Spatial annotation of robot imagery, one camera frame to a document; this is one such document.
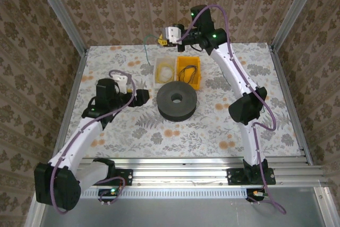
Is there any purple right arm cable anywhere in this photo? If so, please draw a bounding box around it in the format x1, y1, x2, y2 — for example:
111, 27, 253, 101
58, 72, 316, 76
176, 4, 287, 215

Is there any black cable spool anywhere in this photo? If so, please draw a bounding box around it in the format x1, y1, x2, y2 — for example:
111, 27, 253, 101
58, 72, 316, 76
156, 80, 198, 122

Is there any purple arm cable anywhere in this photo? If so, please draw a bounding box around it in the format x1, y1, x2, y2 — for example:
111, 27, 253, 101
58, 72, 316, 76
176, 4, 287, 215
50, 69, 138, 213

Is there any aluminium rail frame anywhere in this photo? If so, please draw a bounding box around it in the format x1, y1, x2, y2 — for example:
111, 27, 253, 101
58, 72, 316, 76
37, 157, 329, 188

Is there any orange plastic bin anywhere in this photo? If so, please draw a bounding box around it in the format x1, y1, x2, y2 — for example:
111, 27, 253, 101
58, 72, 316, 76
174, 56, 202, 91

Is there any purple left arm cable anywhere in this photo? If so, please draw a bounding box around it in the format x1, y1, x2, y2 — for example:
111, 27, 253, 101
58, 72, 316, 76
50, 69, 138, 213

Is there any white plastic bin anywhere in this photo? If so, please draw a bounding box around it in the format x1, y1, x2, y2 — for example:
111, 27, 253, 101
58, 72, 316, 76
154, 56, 178, 89

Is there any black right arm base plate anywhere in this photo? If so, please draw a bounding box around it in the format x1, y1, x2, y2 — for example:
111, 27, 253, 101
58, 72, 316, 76
226, 167, 276, 186

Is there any thin black left gripper wire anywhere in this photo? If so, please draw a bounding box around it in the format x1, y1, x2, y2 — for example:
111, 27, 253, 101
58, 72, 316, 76
87, 96, 98, 111

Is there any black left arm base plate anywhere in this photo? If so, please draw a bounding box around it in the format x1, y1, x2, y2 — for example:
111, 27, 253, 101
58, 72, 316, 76
87, 168, 133, 187

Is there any thin yellow cable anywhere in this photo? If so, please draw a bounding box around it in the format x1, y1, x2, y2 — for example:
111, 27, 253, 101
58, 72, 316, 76
156, 62, 175, 83

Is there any aluminium corner post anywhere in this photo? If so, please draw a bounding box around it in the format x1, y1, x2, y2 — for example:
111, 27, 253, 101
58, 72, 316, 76
30, 0, 88, 54
272, 0, 318, 49

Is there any small controller board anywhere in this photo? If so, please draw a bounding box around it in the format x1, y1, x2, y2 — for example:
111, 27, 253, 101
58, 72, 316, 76
246, 188, 269, 203
97, 187, 120, 203

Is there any thin dark cable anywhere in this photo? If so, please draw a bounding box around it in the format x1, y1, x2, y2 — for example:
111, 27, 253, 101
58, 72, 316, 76
177, 64, 199, 82

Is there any white slotted cable duct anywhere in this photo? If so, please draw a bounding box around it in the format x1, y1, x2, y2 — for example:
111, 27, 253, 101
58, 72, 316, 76
79, 187, 257, 200

